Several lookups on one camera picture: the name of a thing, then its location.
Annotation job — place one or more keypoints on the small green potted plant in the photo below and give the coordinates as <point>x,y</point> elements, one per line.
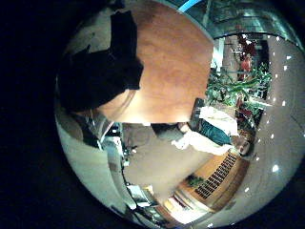
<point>194,180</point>

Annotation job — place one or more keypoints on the black piece of clothing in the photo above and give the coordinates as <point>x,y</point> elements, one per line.
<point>101,76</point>

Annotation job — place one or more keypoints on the black chair back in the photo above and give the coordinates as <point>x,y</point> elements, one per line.
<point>196,113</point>

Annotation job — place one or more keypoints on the large green leafy plant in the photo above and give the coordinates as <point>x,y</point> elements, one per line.
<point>232,87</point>

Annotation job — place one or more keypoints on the red poinsettia plant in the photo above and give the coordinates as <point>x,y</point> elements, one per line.
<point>244,111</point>

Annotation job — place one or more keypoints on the person white shirt teal vest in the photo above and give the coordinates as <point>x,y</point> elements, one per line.
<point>216,133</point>

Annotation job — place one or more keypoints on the wooden counter with dark grille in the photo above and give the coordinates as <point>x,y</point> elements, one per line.
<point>219,181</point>

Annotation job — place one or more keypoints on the red decoration figure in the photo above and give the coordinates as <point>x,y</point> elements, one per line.
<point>246,60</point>

